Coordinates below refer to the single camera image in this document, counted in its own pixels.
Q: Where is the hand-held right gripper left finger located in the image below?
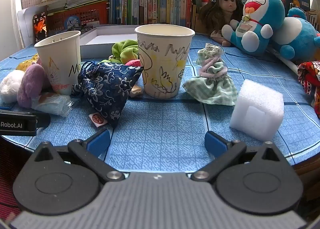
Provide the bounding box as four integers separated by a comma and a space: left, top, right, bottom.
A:
32, 128, 125, 182

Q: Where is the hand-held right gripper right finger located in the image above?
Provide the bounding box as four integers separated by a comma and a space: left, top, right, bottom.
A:
191, 131, 282, 182

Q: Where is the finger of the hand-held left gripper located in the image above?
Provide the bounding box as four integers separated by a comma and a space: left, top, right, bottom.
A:
36, 113, 51, 129

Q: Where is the plastic packet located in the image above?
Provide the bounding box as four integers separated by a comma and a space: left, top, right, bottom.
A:
31, 93, 73, 117

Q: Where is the purple plush pom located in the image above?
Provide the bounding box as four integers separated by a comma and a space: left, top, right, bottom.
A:
17, 64, 51, 109

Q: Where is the white plush pom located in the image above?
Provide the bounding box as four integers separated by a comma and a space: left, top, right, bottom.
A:
0, 70, 25, 103

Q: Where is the yellow sequin bow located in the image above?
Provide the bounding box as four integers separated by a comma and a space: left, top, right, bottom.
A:
16, 54, 40, 72

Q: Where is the green gingham doll dress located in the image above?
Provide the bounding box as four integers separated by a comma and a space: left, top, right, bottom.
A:
182, 43, 238, 106

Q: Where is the green scrunchie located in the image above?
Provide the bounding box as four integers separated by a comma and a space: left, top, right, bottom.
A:
110, 39, 139, 65

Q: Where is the white shallow cardboard box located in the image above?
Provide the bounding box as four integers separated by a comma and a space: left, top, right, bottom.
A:
79, 24, 140, 59

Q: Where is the white foam block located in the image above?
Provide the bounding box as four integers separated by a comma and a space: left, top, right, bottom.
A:
229, 79, 285, 141

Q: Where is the blue checked tablecloth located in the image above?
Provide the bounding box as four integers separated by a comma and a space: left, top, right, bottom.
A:
0, 31, 320, 172

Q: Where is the paper cup with zigzag marks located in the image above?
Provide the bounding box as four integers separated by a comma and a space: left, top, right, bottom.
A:
34, 30, 82, 95

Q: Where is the paper cup with cartoon drawing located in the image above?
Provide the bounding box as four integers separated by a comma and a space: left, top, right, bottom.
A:
135, 24, 195, 99

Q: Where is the white plastic stick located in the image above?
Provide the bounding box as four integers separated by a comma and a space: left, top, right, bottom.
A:
270, 48, 299, 72

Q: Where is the red plastic crate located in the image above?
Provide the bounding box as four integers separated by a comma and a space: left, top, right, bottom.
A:
46, 1, 110, 32

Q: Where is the red patterned cloth doll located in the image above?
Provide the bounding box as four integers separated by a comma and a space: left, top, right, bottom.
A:
297, 61, 320, 119

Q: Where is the blue cat plush toy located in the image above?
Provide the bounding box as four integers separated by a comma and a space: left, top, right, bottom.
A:
222, 0, 286, 57

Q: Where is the brown monkey plush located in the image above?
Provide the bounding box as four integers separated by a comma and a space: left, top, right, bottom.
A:
199, 0, 247, 47

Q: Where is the large blue plush toy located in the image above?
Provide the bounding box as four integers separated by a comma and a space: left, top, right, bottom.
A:
271, 7, 320, 64

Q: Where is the navy floral drawstring pouch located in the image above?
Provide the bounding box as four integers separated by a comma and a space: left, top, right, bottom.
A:
71, 61, 144, 128

